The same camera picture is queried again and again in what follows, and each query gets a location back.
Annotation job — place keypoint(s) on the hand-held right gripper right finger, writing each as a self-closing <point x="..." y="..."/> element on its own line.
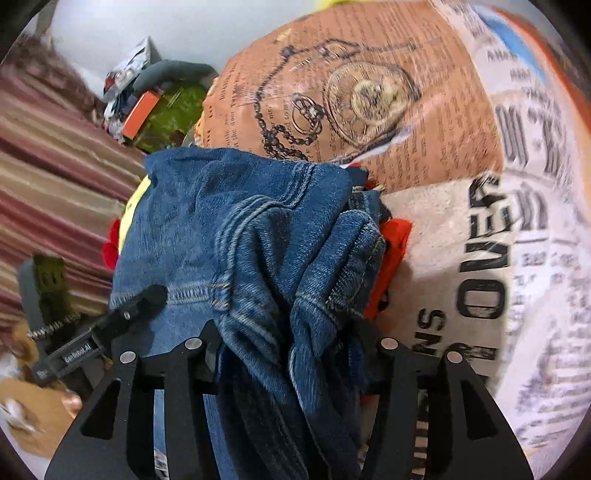
<point x="395" y="364"/>

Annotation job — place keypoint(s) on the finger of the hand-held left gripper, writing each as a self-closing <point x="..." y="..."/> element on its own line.
<point x="147" y="300"/>

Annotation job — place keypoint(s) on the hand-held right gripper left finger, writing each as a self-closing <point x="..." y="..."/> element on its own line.
<point x="184" y="364"/>

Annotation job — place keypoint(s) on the blue denim jeans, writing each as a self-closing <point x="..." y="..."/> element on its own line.
<point x="258" y="240"/>

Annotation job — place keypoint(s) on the person's left hand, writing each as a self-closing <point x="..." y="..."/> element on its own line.
<point x="71" y="402"/>

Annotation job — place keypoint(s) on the yellow cloth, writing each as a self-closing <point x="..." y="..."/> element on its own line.
<point x="131" y="207"/>

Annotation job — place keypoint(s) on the orange cloth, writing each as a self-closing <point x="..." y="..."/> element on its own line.
<point x="395" y="247"/>

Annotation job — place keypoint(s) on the red striped cloth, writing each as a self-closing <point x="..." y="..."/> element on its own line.
<point x="60" y="161"/>

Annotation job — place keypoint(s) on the green patterned cloth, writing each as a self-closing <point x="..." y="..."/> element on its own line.
<point x="173" y="115"/>

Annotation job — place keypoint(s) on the orange box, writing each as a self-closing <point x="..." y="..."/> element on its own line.
<point x="141" y="113"/>

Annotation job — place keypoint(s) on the pile of small clutter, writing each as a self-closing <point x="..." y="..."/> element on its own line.
<point x="124" y="69"/>

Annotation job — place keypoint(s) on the grey rolled cloth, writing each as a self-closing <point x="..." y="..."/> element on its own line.
<point x="171" y="71"/>

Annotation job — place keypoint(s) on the printed blanket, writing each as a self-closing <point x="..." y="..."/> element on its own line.
<point x="369" y="92"/>

